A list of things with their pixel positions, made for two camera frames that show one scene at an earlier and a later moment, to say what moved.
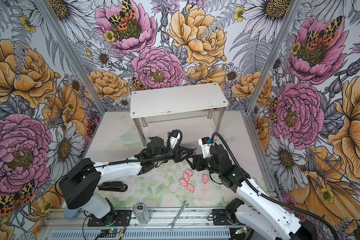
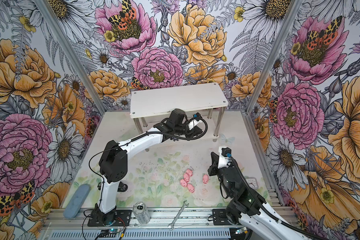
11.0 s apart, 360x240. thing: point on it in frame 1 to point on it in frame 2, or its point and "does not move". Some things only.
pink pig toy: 190,187 does not move
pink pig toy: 205,179 does not move
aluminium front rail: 159,219 does not move
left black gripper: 179,155 to 193,131
